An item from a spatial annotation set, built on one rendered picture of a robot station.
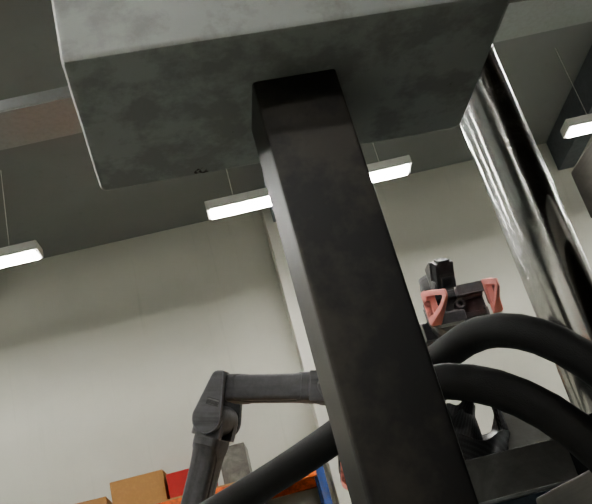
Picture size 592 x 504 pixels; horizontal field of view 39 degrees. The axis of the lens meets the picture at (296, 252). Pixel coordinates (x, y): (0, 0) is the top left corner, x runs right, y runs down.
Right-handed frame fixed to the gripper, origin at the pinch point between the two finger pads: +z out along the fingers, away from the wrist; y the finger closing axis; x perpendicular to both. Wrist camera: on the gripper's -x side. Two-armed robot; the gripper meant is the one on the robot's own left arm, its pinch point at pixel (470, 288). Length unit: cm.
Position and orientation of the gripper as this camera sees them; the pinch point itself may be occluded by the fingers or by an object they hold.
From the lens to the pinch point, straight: 149.3
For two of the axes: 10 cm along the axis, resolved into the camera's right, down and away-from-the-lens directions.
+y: 9.7, -1.9, 1.7
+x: 2.4, 8.9, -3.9
